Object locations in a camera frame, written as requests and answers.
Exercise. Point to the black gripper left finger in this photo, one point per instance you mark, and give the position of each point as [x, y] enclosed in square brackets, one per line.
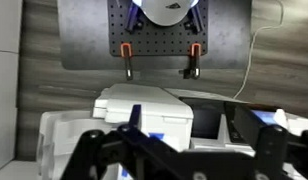
[104, 150]

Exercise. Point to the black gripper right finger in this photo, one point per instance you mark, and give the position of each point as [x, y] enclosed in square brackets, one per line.
[277, 150]

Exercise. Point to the white styrofoam box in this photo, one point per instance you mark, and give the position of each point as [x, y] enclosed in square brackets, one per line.
[57, 140]

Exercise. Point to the white cabinet panel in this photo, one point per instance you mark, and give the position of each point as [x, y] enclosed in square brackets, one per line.
[5, 83]

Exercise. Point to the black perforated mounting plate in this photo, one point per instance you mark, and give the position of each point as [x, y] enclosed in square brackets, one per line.
[160, 41]

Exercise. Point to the blue black clamp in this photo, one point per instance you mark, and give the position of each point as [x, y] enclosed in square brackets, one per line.
[132, 20]
[195, 20]

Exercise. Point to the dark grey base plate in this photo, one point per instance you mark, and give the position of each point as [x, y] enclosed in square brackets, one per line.
[84, 33]

